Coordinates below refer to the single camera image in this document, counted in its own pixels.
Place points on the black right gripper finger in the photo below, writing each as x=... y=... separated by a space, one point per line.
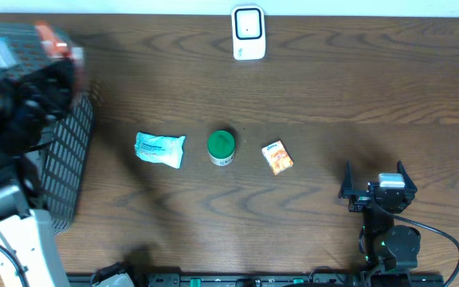
x=346 y=190
x=410 y=187

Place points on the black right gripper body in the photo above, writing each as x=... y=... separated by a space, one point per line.
x=361 y=199

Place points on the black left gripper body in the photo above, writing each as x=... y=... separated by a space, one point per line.
x=5 y=126

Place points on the red snack packet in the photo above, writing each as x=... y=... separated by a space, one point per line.
x=58 y=49

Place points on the green lid jar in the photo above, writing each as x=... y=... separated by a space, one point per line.
x=221 y=147

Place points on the teal wet wipes pack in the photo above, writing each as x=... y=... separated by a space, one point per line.
x=160 y=149

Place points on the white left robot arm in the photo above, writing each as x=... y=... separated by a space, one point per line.
x=29 y=256

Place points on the white barcode scanner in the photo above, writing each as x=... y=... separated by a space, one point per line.
x=248 y=33

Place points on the grey plastic basket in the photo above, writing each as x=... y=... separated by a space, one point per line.
x=48 y=176

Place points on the orange snack box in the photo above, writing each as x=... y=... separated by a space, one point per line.
x=277 y=157

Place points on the black mounting rail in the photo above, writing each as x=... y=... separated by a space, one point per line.
x=262 y=280

